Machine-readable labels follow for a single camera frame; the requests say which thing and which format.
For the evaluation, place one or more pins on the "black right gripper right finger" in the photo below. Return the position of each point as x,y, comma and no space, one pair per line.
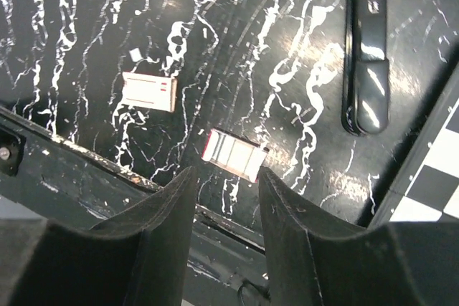
316,258

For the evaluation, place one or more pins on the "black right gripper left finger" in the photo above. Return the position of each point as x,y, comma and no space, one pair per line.
137,257

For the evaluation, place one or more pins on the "open staple box tray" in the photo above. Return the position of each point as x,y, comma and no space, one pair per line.
234,154

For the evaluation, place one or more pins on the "black white checkerboard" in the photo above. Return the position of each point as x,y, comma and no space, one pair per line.
426,186

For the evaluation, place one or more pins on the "white red staple box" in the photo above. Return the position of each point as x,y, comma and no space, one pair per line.
149,91

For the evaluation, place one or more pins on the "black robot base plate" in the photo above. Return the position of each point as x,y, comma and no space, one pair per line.
60,180

